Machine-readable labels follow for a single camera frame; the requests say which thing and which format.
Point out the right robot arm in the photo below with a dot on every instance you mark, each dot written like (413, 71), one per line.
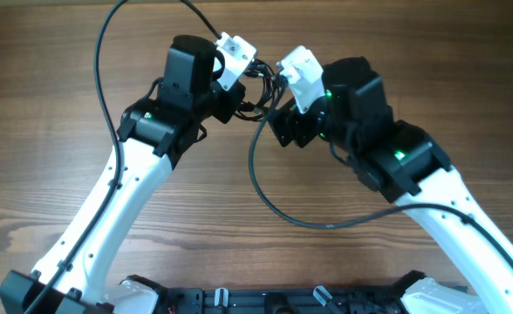
(344, 104)

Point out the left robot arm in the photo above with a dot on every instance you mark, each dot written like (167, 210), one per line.
(201, 80)

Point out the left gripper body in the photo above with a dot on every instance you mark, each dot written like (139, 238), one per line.
(222, 104)

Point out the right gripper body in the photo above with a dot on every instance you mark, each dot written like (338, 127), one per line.
(287, 126)

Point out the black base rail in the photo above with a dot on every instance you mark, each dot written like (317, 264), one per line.
(320, 300)

